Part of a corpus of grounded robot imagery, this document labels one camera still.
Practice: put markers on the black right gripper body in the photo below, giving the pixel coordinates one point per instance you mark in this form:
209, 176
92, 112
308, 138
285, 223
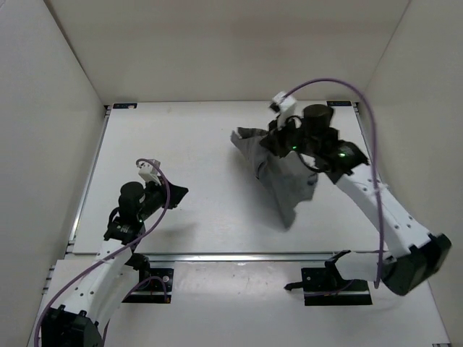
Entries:
291, 139

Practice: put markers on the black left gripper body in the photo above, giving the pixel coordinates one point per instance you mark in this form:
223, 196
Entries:
157, 196

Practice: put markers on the grey pleated skirt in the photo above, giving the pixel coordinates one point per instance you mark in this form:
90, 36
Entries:
287, 180

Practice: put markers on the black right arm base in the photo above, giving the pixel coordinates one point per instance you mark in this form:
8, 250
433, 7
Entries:
324, 286

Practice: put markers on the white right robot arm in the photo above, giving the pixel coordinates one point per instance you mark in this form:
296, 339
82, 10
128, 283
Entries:
408, 253

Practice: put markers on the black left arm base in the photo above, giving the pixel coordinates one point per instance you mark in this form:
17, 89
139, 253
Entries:
155, 282

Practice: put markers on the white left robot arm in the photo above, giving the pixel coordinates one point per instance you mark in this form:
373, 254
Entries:
79, 313

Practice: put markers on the blue right corner label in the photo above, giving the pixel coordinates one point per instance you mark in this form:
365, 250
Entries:
339, 103

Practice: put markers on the blue corner label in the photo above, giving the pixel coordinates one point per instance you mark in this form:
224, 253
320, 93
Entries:
339, 103
124, 105

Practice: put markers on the blue left corner label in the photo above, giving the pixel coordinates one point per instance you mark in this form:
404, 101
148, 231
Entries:
124, 105

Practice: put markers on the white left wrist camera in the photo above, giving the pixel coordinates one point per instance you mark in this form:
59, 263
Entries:
148, 172

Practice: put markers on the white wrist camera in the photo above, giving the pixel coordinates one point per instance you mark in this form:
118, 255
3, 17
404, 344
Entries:
148, 172
284, 105

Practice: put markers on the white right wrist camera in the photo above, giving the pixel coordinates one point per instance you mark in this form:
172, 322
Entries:
284, 105

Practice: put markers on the aluminium table front rail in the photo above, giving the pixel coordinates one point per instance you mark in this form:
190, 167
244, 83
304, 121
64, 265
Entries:
240, 257

